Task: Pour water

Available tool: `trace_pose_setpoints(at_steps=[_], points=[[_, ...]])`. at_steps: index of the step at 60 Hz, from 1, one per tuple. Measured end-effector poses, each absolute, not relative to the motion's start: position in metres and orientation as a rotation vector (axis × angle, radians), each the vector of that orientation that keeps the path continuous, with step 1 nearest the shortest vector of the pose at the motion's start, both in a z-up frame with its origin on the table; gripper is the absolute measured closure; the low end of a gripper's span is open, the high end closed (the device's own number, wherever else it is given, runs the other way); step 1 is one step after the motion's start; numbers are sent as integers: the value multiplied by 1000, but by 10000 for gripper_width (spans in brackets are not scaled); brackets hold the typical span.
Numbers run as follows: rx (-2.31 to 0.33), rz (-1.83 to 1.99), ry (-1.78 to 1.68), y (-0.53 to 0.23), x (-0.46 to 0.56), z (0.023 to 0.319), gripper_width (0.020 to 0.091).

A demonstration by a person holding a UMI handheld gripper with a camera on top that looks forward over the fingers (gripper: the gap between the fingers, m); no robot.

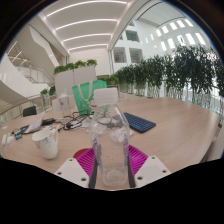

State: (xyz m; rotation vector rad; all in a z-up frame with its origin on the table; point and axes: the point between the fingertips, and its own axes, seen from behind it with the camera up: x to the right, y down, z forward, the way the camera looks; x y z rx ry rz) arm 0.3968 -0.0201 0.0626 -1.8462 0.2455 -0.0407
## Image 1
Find dark blue keyboard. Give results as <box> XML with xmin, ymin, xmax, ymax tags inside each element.
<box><xmin>123</xmin><ymin>112</ymin><xmax>157</xmax><ymax>134</ymax></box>

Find green tote bag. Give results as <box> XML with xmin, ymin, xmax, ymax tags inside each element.
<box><xmin>71</xmin><ymin>79</ymin><xmax>108</xmax><ymax>116</ymax></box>

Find white ceramic mug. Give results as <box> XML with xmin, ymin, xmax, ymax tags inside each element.
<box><xmin>31</xmin><ymin>128</ymin><xmax>60</xmax><ymax>160</ymax></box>

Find clear tumbler with white lid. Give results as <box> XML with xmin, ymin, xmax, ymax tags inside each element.
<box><xmin>57</xmin><ymin>89</ymin><xmax>72</xmax><ymax>118</ymax></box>

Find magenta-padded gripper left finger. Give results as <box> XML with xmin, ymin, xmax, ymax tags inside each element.
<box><xmin>54</xmin><ymin>148</ymin><xmax>99</xmax><ymax>189</ymax></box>

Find black cable tangle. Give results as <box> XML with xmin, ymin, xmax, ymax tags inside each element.
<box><xmin>61</xmin><ymin>113</ymin><xmax>93</xmax><ymax>131</ymax></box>

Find white booklet on brown stand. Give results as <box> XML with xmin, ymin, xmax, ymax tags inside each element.
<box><xmin>24</xmin><ymin>117</ymin><xmax>44</xmax><ymax>134</ymax></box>

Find black chair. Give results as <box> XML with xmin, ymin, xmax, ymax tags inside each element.
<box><xmin>22</xmin><ymin>105</ymin><xmax>38</xmax><ymax>118</ymax></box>

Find black charger block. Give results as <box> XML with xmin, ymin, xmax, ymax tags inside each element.
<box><xmin>41</xmin><ymin>117</ymin><xmax>56</xmax><ymax>126</ymax></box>

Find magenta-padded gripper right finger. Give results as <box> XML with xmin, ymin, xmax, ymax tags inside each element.
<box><xmin>124</xmin><ymin>144</ymin><xmax>172</xmax><ymax>189</ymax></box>

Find small potted plants by railing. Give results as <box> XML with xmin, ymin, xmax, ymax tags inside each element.
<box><xmin>39</xmin><ymin>85</ymin><xmax>57</xmax><ymax>101</ymax></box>

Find row of green potted trees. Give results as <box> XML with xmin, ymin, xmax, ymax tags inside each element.
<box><xmin>106</xmin><ymin>44</ymin><xmax>224</xmax><ymax>111</ymax></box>

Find white cabinet topped with plants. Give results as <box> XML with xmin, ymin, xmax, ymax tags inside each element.
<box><xmin>53</xmin><ymin>59</ymin><xmax>98</xmax><ymax>98</ymax></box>

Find clear plastic bottle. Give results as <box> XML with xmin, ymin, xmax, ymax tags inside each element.
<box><xmin>88</xmin><ymin>87</ymin><xmax>131</xmax><ymax>187</ymax></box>

